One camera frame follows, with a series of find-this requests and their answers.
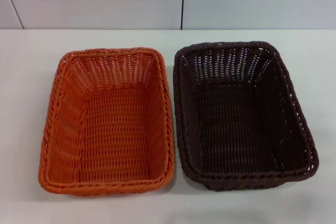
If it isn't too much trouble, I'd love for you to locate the orange woven plastic basket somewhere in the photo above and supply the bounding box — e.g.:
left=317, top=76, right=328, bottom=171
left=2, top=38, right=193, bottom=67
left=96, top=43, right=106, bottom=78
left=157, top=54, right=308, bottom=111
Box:
left=37, top=46, right=176, bottom=186

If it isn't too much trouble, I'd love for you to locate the dark brown woven basket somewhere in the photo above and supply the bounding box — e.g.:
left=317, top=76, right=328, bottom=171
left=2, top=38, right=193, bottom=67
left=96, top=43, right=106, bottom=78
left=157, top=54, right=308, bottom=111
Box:
left=172, top=40, right=320, bottom=190

